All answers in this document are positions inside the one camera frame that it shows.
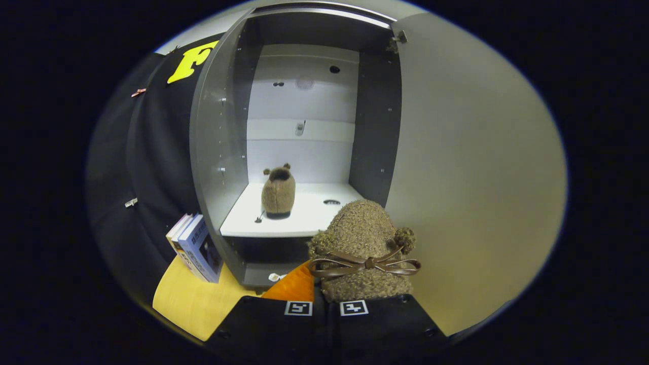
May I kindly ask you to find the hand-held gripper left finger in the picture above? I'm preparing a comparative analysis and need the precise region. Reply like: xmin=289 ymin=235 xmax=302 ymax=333
xmin=205 ymin=261 xmax=330 ymax=360

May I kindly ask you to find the brown fuzzy shoe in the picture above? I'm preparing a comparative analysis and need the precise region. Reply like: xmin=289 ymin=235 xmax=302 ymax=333
xmin=307 ymin=199 xmax=422 ymax=304
xmin=261 ymin=163 xmax=297 ymax=220

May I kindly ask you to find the black backdrop cloth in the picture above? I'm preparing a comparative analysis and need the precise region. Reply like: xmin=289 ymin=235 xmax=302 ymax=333
xmin=86 ymin=33 xmax=226 ymax=305

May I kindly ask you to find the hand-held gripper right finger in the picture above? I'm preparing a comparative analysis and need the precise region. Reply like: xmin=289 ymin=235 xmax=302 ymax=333
xmin=329 ymin=294 xmax=450 ymax=360

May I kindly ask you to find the blue book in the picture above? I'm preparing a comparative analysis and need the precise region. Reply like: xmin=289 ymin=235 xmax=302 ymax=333
xmin=177 ymin=214 xmax=224 ymax=283

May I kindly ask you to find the grey shoe cabinet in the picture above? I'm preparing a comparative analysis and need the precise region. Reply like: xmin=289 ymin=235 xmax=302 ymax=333
xmin=189 ymin=3 xmax=409 ymax=292

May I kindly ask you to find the white book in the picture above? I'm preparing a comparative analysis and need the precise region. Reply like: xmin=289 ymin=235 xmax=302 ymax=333
xmin=166 ymin=213 xmax=196 ymax=269

